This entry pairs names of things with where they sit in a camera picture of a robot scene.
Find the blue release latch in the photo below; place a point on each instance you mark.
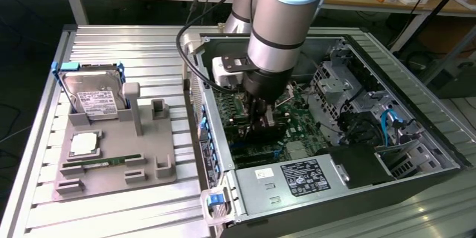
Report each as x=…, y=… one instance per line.
x=216, y=199

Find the black slanted stand pole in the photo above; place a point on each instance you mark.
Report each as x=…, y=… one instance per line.
x=427, y=12

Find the black plastic air shroud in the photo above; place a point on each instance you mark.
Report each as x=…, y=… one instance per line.
x=356, y=165

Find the silver CPU chip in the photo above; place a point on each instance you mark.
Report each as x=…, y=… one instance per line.
x=84, y=144

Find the green motherboard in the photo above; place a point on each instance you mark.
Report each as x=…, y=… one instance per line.
x=301, y=129

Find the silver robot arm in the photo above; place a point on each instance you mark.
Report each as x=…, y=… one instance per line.
x=283, y=20

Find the grey plastic parts rack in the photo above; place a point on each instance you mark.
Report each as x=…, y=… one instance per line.
x=119, y=185

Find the low-profile graphics card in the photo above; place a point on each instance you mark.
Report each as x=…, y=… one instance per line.
x=267, y=135

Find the hard disk with blue carrier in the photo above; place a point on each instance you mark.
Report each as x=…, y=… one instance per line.
x=92, y=101

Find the metal disk bay cage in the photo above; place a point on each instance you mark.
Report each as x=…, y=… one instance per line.
x=335, y=84

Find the green RAM stick with label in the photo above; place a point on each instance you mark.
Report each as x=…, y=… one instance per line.
x=104, y=162

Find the blue card retention clip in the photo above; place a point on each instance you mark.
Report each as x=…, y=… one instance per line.
x=204, y=122
x=216, y=158
x=211, y=135
x=219, y=169
x=213, y=146
x=204, y=109

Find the black box on floor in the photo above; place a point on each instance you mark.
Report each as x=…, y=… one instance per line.
x=453, y=82

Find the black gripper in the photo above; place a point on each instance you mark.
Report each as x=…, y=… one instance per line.
x=265, y=84

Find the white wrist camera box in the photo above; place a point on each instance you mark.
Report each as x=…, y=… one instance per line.
x=223, y=76

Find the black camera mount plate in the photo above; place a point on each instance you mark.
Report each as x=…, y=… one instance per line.
x=237, y=63

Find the silver chipset heat sink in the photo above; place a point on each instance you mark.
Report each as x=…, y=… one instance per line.
x=299, y=149

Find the metal socket cover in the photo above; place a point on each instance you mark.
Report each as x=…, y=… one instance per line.
x=293, y=93

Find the translucent plastic corner piece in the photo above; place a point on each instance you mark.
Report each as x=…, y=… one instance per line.
x=193, y=44
x=208, y=215

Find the black open PC case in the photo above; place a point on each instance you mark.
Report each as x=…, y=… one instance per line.
x=372, y=201

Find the grey power supply unit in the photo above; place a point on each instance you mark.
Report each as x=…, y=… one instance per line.
x=260, y=190

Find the black long expansion slot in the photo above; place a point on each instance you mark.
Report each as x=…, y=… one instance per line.
x=256, y=159

